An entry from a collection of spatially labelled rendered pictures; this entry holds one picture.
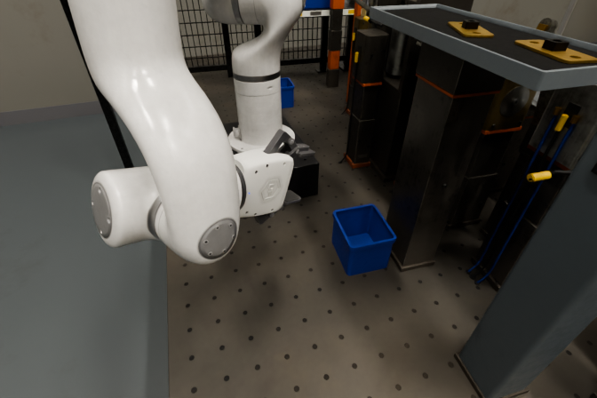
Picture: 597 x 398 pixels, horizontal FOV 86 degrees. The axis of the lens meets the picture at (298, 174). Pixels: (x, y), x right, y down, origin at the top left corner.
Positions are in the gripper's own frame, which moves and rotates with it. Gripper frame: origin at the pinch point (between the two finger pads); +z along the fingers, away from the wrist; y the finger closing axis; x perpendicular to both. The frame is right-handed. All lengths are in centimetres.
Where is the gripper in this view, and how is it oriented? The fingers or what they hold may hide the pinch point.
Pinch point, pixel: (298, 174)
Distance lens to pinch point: 57.3
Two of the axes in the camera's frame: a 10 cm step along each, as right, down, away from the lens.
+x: -7.0, -4.4, 5.6
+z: 6.6, -1.2, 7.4
